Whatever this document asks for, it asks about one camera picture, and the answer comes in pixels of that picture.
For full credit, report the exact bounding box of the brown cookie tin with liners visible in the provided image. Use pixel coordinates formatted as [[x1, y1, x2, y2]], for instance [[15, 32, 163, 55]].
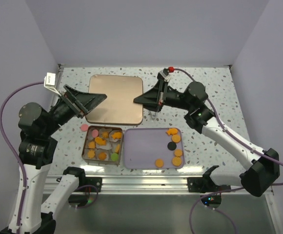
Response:
[[81, 126, 124, 166]]

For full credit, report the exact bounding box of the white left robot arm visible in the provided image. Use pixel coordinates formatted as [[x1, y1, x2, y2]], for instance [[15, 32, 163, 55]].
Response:
[[0, 85, 107, 234]]

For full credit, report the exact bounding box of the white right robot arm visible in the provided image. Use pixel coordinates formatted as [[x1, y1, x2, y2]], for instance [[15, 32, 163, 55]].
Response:
[[133, 67, 280, 197]]

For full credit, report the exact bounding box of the orange round patterned cookie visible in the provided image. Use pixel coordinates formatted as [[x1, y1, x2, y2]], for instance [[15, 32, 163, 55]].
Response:
[[114, 144, 121, 154]]

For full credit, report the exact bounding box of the rose gold tin lid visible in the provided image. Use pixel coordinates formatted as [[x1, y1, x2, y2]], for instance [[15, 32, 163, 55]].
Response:
[[86, 75, 143, 125]]

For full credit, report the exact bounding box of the aluminium mounting rail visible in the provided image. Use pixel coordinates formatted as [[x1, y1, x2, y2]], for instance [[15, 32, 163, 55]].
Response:
[[43, 173, 274, 195]]

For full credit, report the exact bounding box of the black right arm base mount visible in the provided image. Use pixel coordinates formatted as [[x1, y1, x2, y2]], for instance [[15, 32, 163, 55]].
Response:
[[187, 177, 231, 193]]

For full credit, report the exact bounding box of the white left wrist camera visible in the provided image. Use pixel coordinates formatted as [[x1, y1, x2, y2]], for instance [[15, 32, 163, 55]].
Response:
[[43, 73, 60, 96]]

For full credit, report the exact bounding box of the orange round cookie upper right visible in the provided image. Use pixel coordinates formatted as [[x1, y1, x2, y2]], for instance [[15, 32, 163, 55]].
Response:
[[171, 134, 182, 143]]

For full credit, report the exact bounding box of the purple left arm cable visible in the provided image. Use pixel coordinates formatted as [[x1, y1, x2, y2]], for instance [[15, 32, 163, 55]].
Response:
[[0, 81, 46, 227]]

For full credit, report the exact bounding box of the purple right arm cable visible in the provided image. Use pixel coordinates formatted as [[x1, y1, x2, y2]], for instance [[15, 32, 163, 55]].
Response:
[[173, 68, 283, 234]]

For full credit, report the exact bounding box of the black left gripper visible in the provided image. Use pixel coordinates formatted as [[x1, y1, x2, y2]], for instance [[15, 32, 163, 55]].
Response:
[[42, 83, 106, 136]]

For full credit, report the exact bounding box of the orange swirl cookie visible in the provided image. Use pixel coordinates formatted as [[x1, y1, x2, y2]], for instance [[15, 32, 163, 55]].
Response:
[[101, 131, 109, 138]]

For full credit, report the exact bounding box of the orange flower cookie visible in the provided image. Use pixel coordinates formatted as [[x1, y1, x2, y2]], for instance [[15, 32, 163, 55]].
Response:
[[174, 149, 183, 157], [87, 141, 96, 149]]

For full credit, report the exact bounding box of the black round cookie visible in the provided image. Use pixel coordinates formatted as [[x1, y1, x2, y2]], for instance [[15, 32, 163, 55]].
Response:
[[167, 141, 177, 151]]

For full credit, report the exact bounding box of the orange waffle cookie bottom right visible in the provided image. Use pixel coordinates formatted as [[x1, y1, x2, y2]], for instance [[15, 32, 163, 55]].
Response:
[[172, 156, 182, 167]]

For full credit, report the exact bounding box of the orange round cookie bottom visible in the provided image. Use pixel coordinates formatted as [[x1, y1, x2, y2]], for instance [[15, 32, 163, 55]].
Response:
[[155, 158, 164, 168]]

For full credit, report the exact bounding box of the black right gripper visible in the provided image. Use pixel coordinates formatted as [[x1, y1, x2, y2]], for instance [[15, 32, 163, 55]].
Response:
[[134, 79, 193, 113]]

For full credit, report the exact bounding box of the green round cookie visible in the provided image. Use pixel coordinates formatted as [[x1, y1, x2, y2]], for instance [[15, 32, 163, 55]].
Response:
[[110, 153, 119, 162]]

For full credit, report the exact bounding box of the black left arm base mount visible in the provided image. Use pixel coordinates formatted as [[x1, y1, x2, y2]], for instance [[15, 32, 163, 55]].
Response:
[[85, 177, 102, 193]]

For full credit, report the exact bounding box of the lilac plastic tray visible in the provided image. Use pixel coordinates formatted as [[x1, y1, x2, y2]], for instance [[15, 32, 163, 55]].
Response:
[[122, 128, 184, 170]]

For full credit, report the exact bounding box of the orange cookie top right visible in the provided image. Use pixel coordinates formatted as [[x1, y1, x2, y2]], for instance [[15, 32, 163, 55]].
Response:
[[166, 128, 178, 136]]

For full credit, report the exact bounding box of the orange rosette cookie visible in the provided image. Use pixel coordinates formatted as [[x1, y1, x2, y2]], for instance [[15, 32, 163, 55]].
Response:
[[98, 152, 108, 160]]

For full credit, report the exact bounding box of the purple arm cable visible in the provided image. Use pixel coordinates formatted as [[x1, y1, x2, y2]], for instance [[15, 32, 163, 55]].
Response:
[[0, 81, 46, 227], [173, 68, 283, 234]]

